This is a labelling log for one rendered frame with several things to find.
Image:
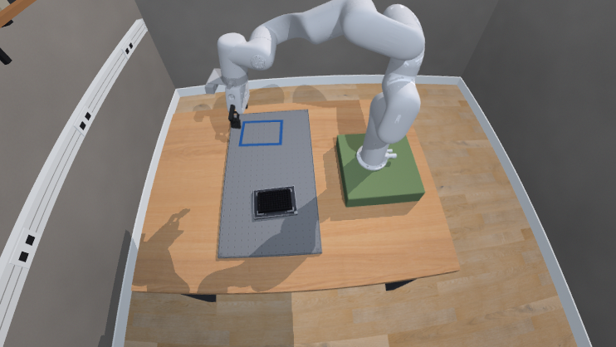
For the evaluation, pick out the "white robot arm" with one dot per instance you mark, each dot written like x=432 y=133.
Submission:
x=394 y=112

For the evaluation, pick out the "black well plate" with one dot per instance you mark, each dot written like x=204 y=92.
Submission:
x=276 y=201

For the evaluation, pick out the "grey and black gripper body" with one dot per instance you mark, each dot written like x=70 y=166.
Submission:
x=238 y=96

